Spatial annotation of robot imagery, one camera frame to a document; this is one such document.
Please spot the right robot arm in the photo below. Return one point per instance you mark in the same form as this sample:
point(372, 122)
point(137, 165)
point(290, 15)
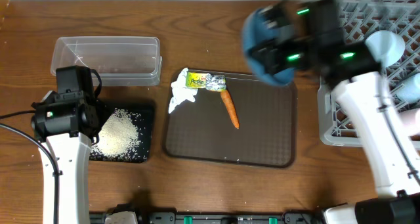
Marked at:
point(396, 176)

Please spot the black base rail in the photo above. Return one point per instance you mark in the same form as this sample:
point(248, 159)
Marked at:
point(196, 218)

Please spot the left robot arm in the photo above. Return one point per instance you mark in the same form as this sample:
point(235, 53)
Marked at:
point(65, 185)

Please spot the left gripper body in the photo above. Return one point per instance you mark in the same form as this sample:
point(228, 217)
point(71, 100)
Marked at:
point(94, 105)

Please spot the black waste tray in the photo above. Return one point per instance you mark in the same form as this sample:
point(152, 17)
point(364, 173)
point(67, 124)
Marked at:
point(145, 125)

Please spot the crumpled white napkin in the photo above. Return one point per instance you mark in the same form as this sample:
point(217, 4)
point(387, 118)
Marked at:
point(180, 91)

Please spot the dark blue plate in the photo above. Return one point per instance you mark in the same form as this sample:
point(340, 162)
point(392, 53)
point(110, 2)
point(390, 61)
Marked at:
point(255, 31)

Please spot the grey dishwasher rack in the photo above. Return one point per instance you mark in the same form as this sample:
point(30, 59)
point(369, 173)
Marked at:
point(364, 112)

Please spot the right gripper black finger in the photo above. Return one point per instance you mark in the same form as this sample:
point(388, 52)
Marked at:
point(276, 17)
point(273, 57)

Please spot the orange carrot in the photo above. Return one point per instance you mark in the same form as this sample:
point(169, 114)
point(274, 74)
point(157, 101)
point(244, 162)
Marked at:
point(228, 102)

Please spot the light blue bowl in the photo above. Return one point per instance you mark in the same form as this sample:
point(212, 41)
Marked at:
point(386, 47)

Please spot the pile of rice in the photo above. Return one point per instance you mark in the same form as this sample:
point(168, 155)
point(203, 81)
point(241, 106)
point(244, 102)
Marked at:
point(119, 135)

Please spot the white cup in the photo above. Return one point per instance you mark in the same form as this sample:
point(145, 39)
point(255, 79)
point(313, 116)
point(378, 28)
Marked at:
point(410, 120)

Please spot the light blue cup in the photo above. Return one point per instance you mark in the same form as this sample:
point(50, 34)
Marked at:
point(408, 90)

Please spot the foil snack wrapper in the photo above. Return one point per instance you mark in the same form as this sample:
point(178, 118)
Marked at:
point(206, 81)

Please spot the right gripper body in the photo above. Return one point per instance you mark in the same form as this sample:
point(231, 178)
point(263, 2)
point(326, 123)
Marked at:
point(312, 49)

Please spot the clear plastic bin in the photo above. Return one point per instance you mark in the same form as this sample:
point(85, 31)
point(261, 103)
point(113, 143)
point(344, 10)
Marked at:
point(121, 61)

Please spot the brown serving tray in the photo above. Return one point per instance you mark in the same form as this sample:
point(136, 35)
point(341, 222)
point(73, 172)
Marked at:
point(202, 130)

